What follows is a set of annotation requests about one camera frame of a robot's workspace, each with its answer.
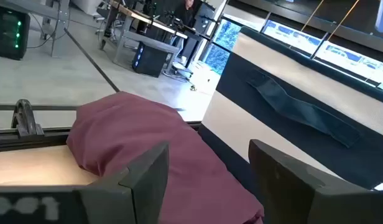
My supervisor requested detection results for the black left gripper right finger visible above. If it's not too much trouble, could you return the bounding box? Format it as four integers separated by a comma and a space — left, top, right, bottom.
248, 139, 383, 224

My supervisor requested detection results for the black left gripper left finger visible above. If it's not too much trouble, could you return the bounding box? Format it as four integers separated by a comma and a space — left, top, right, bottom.
0, 142, 170, 224

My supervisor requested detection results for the navy and white fabric basket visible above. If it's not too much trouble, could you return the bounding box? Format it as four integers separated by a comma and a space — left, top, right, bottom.
197, 26, 383, 200

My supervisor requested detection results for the maroon cloth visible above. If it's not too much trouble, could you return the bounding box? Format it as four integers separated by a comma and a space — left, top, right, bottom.
66, 91, 265, 224

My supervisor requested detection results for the computer tower with blue lights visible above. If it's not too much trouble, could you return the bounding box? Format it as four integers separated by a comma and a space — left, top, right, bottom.
131, 41, 169, 78

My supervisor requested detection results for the grey workbench with wooden top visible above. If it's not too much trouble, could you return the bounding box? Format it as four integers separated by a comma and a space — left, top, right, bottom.
98, 0, 213, 73

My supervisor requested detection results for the grey metal stand leg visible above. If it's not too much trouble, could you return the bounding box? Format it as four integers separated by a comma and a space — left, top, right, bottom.
39, 0, 71, 58

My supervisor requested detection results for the person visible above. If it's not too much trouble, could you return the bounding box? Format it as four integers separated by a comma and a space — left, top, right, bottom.
173, 0, 196, 28

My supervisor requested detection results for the computer tower with green lights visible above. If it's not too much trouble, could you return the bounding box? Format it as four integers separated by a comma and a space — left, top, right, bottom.
0, 4, 31, 61

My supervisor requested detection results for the black arched clamp bracket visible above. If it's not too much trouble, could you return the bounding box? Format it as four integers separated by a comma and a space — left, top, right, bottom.
11, 98, 45, 138

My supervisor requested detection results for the black table frame rail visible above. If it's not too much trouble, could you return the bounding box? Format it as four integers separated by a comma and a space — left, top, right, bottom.
0, 104, 202, 153

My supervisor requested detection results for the glass window wall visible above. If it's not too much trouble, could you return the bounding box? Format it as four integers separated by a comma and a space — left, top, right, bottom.
203, 12, 383, 86

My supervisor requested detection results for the black cable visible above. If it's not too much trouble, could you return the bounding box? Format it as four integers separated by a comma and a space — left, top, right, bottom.
26, 0, 62, 50

